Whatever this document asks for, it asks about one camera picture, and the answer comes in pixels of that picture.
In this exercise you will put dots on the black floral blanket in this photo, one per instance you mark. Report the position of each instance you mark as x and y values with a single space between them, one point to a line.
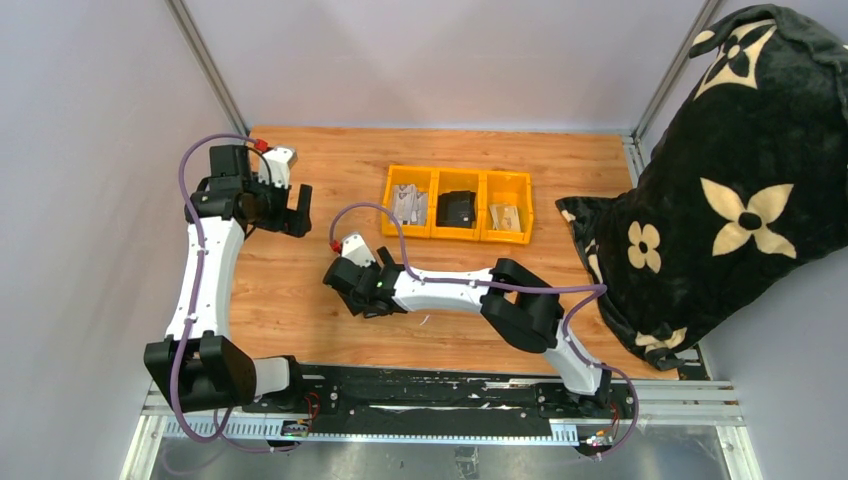
747 183

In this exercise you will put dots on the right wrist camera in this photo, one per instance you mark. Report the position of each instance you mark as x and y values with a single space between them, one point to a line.
355 249

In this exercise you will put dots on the yellow three-compartment bin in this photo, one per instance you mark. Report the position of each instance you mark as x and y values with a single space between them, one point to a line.
490 186

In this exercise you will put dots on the gold cards in bin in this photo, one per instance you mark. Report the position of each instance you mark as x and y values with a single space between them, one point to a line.
505 217

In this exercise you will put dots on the black cards in bin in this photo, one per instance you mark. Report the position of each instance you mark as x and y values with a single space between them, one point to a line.
456 209

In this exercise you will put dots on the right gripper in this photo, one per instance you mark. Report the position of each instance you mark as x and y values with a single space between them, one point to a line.
356 306

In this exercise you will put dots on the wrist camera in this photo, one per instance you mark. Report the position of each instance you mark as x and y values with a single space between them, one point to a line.
355 249
275 167

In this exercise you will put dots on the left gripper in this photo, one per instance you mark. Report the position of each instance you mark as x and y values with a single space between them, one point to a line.
291 221

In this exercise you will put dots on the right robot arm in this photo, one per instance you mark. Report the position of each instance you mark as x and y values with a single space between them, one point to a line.
521 307

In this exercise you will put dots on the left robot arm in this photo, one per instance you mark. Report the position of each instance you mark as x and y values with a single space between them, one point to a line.
197 366

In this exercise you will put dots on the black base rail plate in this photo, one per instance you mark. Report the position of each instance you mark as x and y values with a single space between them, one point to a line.
434 404

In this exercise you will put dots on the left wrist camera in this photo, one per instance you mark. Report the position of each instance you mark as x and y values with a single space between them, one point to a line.
275 167

